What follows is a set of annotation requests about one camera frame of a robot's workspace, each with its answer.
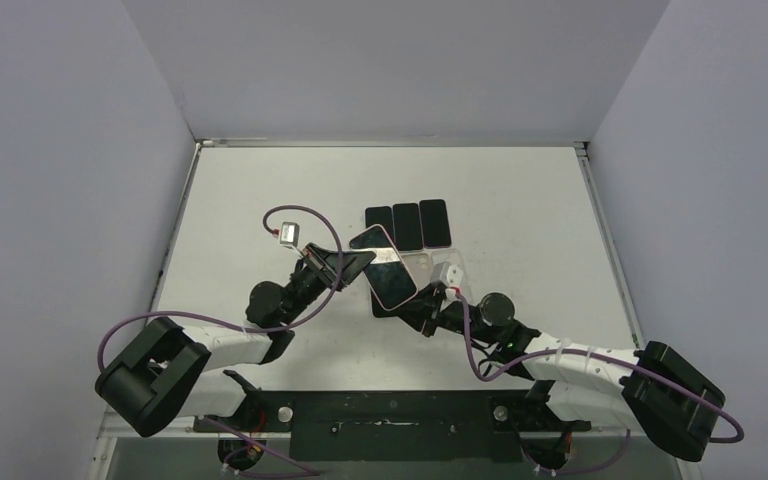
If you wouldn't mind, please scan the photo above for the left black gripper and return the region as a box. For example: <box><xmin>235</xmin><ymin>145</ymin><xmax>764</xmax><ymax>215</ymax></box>
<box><xmin>280</xmin><ymin>243</ymin><xmax>377</xmax><ymax>325</ymax></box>

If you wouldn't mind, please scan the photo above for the phone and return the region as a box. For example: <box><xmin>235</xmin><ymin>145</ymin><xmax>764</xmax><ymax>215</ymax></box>
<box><xmin>349</xmin><ymin>224</ymin><xmax>419</xmax><ymax>311</ymax></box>
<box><xmin>364</xmin><ymin>206</ymin><xmax>394</xmax><ymax>232</ymax></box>
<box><xmin>419</xmin><ymin>199</ymin><xmax>452</xmax><ymax>249</ymax></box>

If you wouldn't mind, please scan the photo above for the black phone case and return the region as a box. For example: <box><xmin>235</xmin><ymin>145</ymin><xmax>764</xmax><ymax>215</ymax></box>
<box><xmin>370</xmin><ymin>293</ymin><xmax>403</xmax><ymax>319</ymax></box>

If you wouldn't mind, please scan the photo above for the beige phone case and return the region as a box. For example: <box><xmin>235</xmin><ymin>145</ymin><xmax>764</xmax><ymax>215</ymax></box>
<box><xmin>401</xmin><ymin>252</ymin><xmax>433</xmax><ymax>290</ymax></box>

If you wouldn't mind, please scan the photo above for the clear phone case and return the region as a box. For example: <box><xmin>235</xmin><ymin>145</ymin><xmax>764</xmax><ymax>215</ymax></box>
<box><xmin>430</xmin><ymin>249</ymin><xmax>472</xmax><ymax>301</ymax></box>

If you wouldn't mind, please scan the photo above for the black smartphone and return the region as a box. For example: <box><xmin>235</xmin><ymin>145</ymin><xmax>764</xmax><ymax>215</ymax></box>
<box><xmin>392</xmin><ymin>203</ymin><xmax>424</xmax><ymax>252</ymax></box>

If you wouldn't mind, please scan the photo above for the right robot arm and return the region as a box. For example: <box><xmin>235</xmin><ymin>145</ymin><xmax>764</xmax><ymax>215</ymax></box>
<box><xmin>393</xmin><ymin>284</ymin><xmax>726</xmax><ymax>462</ymax></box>

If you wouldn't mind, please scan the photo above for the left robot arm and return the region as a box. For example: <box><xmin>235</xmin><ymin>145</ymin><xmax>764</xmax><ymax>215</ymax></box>
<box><xmin>94</xmin><ymin>243</ymin><xmax>375</xmax><ymax>437</ymax></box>

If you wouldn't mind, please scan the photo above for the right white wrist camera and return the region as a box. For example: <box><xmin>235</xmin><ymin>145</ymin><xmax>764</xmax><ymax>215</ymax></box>
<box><xmin>430</xmin><ymin>261</ymin><xmax>465</xmax><ymax>295</ymax></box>

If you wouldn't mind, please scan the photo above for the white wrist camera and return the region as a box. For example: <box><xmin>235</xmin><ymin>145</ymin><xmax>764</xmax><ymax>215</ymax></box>
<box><xmin>277</xmin><ymin>222</ymin><xmax>300</xmax><ymax>249</ymax></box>
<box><xmin>430</xmin><ymin>261</ymin><xmax>465</xmax><ymax>295</ymax></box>

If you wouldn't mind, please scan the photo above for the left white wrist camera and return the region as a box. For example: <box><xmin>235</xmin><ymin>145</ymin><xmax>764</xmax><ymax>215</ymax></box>
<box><xmin>277</xmin><ymin>222</ymin><xmax>300</xmax><ymax>249</ymax></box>

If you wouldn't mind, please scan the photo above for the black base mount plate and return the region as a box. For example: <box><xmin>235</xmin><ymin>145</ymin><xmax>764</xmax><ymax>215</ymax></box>
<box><xmin>220</xmin><ymin>390</ymin><xmax>591</xmax><ymax>463</ymax></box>

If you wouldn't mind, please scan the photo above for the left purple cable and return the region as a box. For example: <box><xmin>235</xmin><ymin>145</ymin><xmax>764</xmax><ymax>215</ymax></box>
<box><xmin>96</xmin><ymin>204</ymin><xmax>346</xmax><ymax>372</ymax></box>

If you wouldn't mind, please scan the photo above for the aluminium table frame rail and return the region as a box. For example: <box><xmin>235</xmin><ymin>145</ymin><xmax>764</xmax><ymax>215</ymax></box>
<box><xmin>197</xmin><ymin>136</ymin><xmax>589</xmax><ymax>156</ymax></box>

